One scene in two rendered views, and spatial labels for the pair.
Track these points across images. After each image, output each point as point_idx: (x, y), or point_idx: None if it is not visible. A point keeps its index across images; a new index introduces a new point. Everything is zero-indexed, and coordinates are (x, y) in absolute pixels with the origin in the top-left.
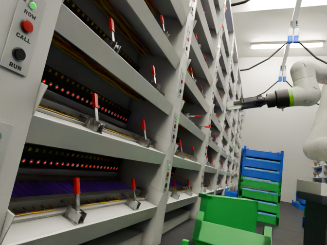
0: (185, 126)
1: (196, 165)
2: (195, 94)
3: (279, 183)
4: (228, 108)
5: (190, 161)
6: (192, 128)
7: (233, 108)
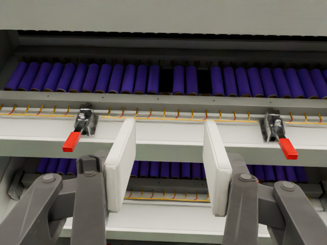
0: (63, 156)
1: (259, 238)
2: (124, 24)
3: None
4: (203, 151)
5: (168, 233)
6: (146, 151)
7: (206, 171)
